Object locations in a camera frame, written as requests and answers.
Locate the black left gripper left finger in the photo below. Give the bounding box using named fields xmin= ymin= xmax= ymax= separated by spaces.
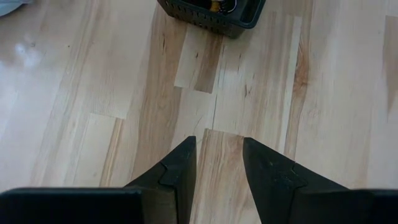
xmin=0 ymin=136 xmax=198 ymax=224

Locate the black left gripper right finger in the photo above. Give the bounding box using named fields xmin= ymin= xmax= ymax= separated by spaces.
xmin=243 ymin=137 xmax=398 ymax=224

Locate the black plastic basket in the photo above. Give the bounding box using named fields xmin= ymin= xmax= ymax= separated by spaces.
xmin=157 ymin=0 xmax=267 ymax=40

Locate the orange spiral hair tie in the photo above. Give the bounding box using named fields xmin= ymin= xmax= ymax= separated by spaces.
xmin=208 ymin=0 xmax=223 ymax=12

